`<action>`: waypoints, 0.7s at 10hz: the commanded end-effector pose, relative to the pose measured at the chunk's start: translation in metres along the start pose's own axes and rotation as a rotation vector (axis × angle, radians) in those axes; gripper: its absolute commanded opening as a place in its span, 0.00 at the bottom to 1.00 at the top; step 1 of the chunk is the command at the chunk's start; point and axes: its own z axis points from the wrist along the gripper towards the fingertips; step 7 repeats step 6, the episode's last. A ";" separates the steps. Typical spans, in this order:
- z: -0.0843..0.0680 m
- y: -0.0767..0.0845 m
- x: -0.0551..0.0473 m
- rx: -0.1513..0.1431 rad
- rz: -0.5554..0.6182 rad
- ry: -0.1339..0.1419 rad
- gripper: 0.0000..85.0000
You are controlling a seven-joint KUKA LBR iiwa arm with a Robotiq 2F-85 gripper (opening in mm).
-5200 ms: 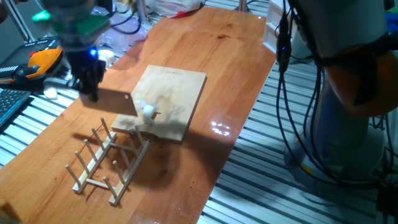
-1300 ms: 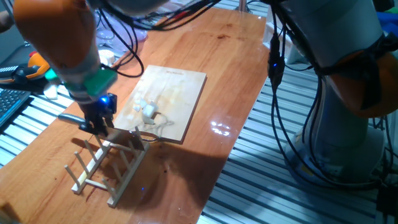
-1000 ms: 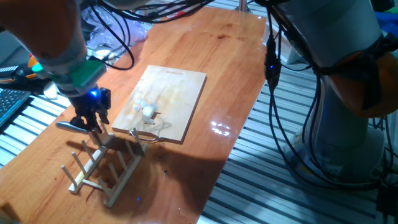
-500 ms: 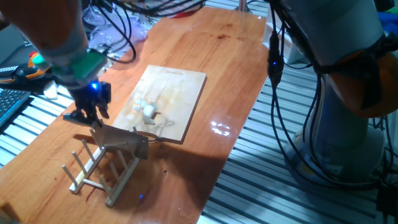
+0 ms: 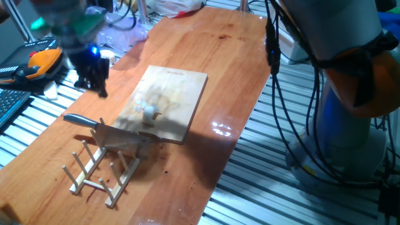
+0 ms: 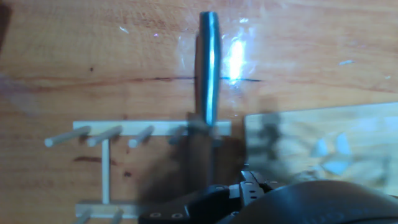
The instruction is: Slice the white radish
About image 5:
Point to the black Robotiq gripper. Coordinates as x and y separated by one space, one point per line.
89 67

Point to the steel cleaver knife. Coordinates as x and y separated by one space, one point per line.
122 140

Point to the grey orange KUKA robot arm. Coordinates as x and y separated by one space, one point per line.
337 28

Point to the white radish chunk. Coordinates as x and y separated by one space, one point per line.
51 91
108 56

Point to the orange black teach pendant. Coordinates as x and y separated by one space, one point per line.
43 61

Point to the black computer keyboard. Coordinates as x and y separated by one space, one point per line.
11 103

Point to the wooden peg dish rack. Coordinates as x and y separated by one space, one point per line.
84 173

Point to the light wooden cutting board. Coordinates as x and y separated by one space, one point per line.
181 90

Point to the aluminium pole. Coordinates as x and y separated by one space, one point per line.
142 11

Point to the grey metal stand leg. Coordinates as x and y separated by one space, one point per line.
18 22

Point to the white red-print plastic bag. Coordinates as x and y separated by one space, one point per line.
178 7

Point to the large varnished wooden board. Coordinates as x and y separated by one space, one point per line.
203 47

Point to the white plastic box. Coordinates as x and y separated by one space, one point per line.
290 47

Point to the aluminium frame strut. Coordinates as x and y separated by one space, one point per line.
244 5

